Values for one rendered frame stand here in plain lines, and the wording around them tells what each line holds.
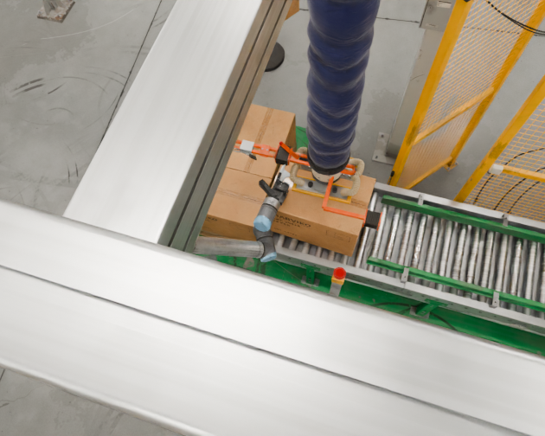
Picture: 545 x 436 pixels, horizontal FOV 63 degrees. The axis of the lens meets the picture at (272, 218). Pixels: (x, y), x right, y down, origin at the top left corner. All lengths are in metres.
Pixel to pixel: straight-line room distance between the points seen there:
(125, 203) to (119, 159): 0.05
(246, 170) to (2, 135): 2.60
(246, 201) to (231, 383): 3.01
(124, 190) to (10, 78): 4.99
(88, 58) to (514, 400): 5.09
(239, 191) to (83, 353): 3.04
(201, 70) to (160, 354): 0.35
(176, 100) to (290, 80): 4.01
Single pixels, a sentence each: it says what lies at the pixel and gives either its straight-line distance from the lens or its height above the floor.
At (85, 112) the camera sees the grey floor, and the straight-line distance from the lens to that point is 4.75.
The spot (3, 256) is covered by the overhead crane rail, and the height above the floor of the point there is 3.21.
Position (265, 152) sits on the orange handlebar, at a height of 1.29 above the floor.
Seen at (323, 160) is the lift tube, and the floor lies 1.49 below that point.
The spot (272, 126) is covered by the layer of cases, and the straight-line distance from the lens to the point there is 3.50.
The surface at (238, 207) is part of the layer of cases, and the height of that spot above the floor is 0.54.
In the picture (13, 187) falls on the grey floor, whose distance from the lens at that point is 4.64.
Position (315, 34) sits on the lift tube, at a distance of 1.64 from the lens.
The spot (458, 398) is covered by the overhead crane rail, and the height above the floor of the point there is 3.21.
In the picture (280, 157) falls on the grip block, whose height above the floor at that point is 1.29.
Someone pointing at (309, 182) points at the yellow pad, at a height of 1.19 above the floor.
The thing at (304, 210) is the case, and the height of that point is 0.95.
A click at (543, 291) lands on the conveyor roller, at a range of 3.33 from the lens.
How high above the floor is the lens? 3.42
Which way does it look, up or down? 67 degrees down
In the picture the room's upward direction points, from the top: 9 degrees counter-clockwise
